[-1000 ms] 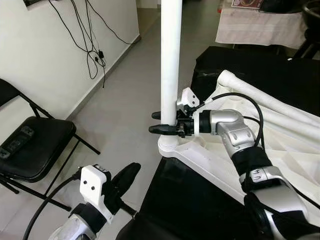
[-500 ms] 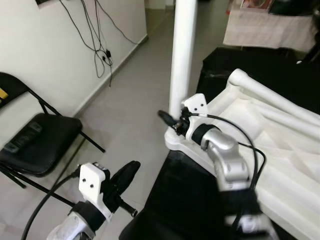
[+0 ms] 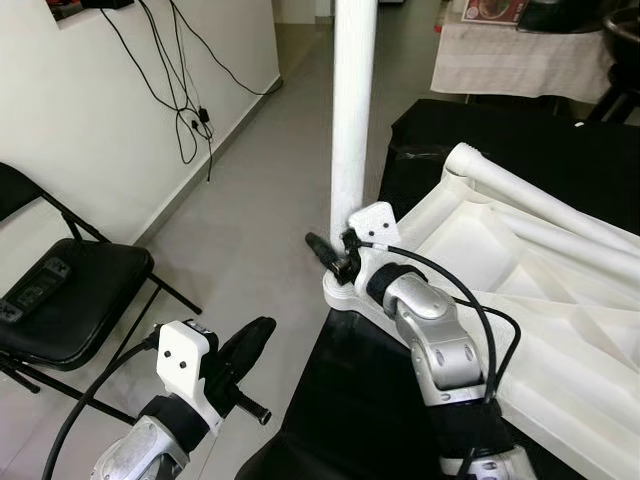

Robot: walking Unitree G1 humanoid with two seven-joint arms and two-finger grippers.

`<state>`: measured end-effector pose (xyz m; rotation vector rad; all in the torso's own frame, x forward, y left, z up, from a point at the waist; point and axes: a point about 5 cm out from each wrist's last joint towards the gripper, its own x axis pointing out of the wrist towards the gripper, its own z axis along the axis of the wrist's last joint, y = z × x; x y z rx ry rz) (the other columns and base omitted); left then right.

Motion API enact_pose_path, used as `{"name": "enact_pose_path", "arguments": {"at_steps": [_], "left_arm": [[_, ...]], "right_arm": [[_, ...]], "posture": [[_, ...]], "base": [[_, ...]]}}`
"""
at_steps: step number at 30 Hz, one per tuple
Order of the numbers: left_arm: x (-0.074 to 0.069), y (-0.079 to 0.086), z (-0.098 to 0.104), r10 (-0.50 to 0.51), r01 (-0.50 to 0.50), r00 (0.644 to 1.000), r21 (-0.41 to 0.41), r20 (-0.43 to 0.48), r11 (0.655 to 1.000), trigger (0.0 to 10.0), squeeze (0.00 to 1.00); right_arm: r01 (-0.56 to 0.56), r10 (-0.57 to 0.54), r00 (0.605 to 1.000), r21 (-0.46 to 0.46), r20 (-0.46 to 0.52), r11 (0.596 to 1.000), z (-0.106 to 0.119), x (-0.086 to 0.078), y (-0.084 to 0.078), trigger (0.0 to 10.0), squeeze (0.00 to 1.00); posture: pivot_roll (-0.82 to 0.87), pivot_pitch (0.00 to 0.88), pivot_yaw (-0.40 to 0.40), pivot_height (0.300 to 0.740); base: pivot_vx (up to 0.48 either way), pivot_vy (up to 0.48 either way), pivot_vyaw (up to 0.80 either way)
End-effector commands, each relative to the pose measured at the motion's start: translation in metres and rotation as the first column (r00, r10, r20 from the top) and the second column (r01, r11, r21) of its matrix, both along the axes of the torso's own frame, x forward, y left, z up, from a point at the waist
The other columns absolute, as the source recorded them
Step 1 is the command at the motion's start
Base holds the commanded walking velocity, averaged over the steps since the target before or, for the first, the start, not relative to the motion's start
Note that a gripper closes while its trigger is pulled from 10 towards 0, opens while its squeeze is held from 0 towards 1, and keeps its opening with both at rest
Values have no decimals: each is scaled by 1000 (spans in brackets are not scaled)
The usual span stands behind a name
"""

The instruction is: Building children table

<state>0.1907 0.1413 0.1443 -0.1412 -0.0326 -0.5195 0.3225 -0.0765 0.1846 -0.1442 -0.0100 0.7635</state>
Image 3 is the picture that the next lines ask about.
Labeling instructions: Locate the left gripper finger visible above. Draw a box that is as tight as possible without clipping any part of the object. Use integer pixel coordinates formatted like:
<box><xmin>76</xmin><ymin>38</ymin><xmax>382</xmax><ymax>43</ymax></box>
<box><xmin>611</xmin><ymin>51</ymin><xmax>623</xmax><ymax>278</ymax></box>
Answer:
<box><xmin>218</xmin><ymin>316</ymin><xmax>278</xmax><ymax>386</ymax></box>

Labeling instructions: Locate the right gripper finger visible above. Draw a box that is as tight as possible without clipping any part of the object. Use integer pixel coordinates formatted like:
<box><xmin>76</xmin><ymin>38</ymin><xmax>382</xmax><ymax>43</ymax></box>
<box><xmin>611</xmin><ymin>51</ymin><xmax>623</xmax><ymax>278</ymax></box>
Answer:
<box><xmin>305</xmin><ymin>232</ymin><xmax>351</xmax><ymax>271</ymax></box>

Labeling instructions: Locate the white plastic table leg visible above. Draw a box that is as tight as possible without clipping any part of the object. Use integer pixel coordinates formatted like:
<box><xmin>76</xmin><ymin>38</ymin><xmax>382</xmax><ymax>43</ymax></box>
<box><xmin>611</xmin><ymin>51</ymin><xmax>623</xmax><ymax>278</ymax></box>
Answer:
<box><xmin>330</xmin><ymin>0</ymin><xmax>379</xmax><ymax>236</ymax></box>
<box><xmin>500</xmin><ymin>205</ymin><xmax>640</xmax><ymax>266</ymax></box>
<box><xmin>445</xmin><ymin>143</ymin><xmax>640</xmax><ymax>241</ymax></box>

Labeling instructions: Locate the black tablecloth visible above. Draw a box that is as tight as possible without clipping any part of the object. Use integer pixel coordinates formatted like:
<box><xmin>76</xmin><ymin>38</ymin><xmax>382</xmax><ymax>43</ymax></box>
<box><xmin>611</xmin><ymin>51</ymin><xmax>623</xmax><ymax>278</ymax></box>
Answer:
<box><xmin>235</xmin><ymin>98</ymin><xmax>640</xmax><ymax>480</ymax></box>

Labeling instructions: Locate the black folding chair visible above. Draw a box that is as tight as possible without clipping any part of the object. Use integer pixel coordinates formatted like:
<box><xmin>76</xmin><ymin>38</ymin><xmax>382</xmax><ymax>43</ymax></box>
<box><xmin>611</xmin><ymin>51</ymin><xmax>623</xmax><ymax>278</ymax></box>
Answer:
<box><xmin>0</xmin><ymin>160</ymin><xmax>203</xmax><ymax>426</ymax></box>

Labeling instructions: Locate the white plastic table top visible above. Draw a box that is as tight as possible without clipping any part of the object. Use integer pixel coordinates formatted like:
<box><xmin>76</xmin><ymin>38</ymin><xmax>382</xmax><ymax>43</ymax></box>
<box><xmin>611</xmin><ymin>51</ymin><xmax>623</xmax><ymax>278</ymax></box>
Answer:
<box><xmin>322</xmin><ymin>145</ymin><xmax>640</xmax><ymax>480</ymax></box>

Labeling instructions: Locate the black power strip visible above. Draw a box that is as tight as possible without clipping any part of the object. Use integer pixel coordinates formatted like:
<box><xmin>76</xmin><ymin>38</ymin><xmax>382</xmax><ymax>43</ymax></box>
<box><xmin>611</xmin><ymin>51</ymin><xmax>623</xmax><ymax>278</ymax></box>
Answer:
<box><xmin>0</xmin><ymin>255</ymin><xmax>71</xmax><ymax>326</ymax></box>

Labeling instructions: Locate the beige mat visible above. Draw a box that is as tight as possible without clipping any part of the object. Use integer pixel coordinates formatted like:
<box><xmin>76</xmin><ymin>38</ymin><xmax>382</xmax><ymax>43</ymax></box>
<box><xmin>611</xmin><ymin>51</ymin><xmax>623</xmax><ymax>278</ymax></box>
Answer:
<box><xmin>430</xmin><ymin>20</ymin><xmax>616</xmax><ymax>101</ymax></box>

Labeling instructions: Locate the red printed box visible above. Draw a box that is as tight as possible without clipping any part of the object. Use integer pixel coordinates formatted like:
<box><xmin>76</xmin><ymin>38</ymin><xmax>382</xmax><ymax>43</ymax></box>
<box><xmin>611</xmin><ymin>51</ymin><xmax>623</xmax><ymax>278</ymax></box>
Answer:
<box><xmin>462</xmin><ymin>0</ymin><xmax>526</xmax><ymax>26</ymax></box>

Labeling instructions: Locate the black stool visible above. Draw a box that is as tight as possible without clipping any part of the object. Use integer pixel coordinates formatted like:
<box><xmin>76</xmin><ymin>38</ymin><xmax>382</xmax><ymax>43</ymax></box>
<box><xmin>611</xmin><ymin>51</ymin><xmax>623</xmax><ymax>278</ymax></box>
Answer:
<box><xmin>590</xmin><ymin>85</ymin><xmax>640</xmax><ymax>126</ymax></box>

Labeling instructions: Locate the black bag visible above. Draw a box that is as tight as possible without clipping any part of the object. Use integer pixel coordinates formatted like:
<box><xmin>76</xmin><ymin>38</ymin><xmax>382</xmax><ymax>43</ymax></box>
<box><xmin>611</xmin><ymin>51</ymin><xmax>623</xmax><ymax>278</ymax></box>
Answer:
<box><xmin>518</xmin><ymin>0</ymin><xmax>611</xmax><ymax>33</ymax></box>

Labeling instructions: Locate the black device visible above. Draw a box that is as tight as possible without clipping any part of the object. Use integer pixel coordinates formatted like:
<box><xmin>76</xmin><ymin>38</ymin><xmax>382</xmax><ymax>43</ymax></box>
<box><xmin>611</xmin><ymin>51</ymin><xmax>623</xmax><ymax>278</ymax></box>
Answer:
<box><xmin>45</xmin><ymin>0</ymin><xmax>136</xmax><ymax>21</ymax></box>

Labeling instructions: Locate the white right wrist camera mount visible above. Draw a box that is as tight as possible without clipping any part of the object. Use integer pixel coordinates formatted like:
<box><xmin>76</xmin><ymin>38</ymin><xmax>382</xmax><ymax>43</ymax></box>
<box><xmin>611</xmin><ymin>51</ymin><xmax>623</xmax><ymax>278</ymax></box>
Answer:
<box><xmin>345</xmin><ymin>202</ymin><xmax>401</xmax><ymax>276</ymax></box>

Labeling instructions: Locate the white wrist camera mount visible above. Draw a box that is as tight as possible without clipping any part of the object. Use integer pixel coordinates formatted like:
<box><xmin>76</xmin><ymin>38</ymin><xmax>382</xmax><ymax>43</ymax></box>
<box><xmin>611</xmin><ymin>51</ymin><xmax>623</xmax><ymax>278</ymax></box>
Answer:
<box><xmin>345</xmin><ymin>202</ymin><xmax>401</xmax><ymax>276</ymax></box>
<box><xmin>157</xmin><ymin>320</ymin><xmax>221</xmax><ymax>416</ymax></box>

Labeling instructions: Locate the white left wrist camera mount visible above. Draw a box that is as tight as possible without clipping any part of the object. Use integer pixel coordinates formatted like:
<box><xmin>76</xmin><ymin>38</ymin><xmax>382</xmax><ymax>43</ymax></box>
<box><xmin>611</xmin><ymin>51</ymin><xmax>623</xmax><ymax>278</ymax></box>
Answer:
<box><xmin>157</xmin><ymin>320</ymin><xmax>221</xmax><ymax>416</ymax></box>

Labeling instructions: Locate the black wall cable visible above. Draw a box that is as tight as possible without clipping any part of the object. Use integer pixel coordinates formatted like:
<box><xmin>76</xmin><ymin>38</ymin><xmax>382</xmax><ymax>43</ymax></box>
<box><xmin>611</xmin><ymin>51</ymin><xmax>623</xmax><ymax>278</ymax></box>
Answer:
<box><xmin>95</xmin><ymin>0</ymin><xmax>216</xmax><ymax>181</ymax></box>
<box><xmin>165</xmin><ymin>0</ymin><xmax>281</xmax><ymax>98</ymax></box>

